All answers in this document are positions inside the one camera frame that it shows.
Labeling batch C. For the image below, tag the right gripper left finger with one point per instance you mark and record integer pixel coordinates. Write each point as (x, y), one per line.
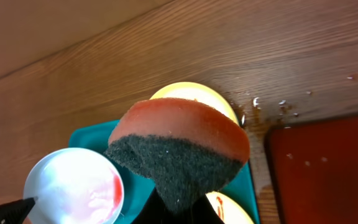
(17, 211)

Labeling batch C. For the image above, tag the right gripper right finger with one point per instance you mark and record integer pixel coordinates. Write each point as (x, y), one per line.
(155, 212)

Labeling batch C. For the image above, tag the light blue plate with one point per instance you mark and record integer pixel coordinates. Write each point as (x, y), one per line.
(74, 185)

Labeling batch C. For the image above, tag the red and grey sponge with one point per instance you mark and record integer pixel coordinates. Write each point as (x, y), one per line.
(186, 147)

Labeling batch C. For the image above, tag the yellow-green plate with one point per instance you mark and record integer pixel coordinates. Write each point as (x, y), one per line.
(228, 210)
(198, 92)

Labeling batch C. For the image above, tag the black and red tray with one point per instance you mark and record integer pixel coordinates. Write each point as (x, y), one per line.
(314, 169)

